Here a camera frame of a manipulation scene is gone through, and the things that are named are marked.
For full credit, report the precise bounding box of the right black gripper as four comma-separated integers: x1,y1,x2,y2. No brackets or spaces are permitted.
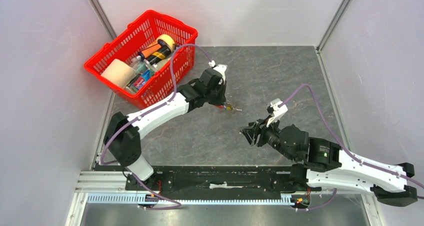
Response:
238,113,298,163

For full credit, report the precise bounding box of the metal key holder red handle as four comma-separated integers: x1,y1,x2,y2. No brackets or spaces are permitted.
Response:
215,102,242,112

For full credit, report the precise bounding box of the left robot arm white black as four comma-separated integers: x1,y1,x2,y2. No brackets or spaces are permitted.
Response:
104,64,228,190

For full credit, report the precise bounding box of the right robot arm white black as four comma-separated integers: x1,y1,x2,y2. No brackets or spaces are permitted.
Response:
240,119,418,207

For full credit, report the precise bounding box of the orange black bottle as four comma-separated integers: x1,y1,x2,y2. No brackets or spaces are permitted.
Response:
137,43,175,66

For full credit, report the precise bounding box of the masking tape roll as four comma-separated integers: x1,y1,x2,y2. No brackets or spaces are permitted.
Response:
156,34,176,53

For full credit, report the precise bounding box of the blue red packet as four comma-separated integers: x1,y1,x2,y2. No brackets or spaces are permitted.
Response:
130,69,151,92

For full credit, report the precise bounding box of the red plastic basket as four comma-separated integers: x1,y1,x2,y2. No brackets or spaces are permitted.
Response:
83,10,198,109

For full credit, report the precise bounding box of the beige paper roll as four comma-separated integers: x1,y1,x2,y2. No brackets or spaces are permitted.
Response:
100,58,136,89

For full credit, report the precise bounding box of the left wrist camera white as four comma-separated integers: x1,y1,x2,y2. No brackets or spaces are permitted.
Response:
208,60,228,85

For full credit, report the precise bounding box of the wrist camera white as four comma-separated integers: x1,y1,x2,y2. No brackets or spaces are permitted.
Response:
266,98,288,127
208,60,228,85

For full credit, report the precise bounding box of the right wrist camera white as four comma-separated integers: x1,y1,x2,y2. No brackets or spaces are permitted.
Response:
266,98,288,127

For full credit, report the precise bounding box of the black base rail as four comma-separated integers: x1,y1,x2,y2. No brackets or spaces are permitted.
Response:
144,165,323,201

